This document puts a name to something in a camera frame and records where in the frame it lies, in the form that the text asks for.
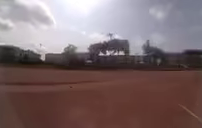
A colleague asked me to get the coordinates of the cluster of dark trees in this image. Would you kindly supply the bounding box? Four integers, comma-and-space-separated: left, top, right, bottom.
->
87, 38, 131, 63

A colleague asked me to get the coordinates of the tall mast with antennas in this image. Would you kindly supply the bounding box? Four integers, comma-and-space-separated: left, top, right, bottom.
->
106, 31, 115, 43

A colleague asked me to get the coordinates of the small round tree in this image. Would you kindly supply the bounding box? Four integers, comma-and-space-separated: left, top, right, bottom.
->
62, 43, 79, 66

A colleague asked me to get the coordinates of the dark leaning tree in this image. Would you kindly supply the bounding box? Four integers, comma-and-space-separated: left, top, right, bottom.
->
141, 39, 167, 66

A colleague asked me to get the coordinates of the building with dark roof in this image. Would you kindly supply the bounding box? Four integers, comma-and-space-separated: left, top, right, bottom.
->
181, 48, 202, 68

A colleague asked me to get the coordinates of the low dark building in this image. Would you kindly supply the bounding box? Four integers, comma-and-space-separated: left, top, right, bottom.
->
0, 42, 43, 65

